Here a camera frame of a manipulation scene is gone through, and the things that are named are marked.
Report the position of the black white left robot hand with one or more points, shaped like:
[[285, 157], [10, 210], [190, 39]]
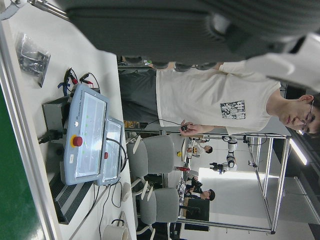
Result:
[[162, 32]]

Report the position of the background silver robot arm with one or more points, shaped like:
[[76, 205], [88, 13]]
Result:
[[231, 150]]

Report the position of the grey metal box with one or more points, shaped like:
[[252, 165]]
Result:
[[52, 115]]

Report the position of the black finned metal box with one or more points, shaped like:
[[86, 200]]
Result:
[[70, 200]]

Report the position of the person in white t-shirt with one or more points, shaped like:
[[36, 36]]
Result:
[[200, 95]]

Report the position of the black alligator clip lead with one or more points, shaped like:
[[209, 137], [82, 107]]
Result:
[[86, 76]]

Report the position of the red alligator clip lead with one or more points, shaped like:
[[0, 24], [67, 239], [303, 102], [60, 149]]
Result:
[[72, 77]]

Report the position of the silver metal rod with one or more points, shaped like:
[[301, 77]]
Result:
[[50, 8]]

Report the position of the grey office chair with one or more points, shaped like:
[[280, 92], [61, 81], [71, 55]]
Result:
[[160, 155], [165, 205]]

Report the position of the background person white top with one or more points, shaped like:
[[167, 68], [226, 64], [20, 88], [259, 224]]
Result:
[[206, 149]]

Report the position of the clear bag of black parts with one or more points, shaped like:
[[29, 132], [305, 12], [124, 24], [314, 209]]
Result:
[[30, 60]]

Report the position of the grey-blue teach pendant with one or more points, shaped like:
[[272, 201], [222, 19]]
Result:
[[112, 160], [75, 160]]

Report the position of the white computer mouse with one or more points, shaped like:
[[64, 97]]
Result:
[[126, 192]]

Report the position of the background person dark top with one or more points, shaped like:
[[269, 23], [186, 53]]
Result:
[[206, 194]]

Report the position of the ceiling light strip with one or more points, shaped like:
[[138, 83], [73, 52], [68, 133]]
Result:
[[298, 151]]

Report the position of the background black monitor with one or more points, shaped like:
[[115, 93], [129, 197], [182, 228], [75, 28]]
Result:
[[197, 215]]

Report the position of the white ceramic mug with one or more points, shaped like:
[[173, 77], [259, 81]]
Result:
[[112, 232]]

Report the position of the green conveyor belt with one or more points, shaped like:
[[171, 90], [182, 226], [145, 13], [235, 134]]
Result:
[[15, 187]]

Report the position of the aluminium profile frame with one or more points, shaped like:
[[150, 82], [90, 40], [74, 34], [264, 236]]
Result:
[[280, 185]]

